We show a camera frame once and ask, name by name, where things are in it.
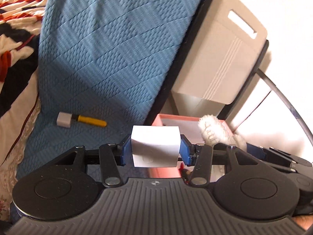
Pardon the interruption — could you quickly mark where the white plush toy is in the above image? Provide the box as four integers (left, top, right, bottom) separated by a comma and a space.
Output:
198, 115, 247, 152

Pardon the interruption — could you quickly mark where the large white charger cube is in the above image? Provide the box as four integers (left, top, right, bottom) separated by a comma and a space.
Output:
131, 125, 181, 168

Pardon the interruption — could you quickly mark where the yellow handled screwdriver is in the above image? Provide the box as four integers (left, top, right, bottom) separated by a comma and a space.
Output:
72, 114, 107, 127

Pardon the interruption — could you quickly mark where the small white plug charger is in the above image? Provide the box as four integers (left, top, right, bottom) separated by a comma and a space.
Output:
56, 112, 78, 128

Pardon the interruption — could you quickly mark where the red dragon figurine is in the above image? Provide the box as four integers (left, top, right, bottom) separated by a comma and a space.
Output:
179, 169, 192, 183

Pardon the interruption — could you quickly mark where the person's right hand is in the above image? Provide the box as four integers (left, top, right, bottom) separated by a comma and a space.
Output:
292, 215, 313, 230

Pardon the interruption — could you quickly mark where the pink cardboard box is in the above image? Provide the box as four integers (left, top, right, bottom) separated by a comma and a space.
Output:
136, 113, 232, 183

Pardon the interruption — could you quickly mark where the lace floral bed sheet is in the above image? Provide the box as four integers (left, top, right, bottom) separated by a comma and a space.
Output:
0, 98, 42, 221

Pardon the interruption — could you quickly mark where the blue textured sofa cover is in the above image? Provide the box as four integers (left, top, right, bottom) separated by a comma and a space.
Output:
17, 0, 201, 178

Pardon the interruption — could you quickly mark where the red white black quilt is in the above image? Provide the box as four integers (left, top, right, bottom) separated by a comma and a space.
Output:
1, 0, 48, 163

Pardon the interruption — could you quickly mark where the dark curved metal rail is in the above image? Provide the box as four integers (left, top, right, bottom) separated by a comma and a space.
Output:
256, 69, 313, 145

